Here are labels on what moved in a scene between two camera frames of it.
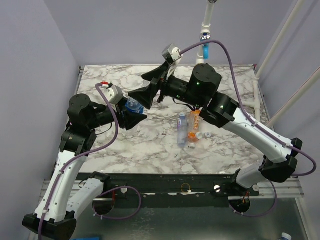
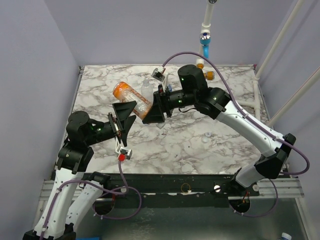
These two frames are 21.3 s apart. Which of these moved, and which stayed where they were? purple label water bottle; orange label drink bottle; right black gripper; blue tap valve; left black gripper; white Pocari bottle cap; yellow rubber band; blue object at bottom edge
Moved: right black gripper; left black gripper; purple label water bottle; orange label drink bottle; white Pocari bottle cap
Stayed: yellow rubber band; blue tap valve; blue object at bottom edge
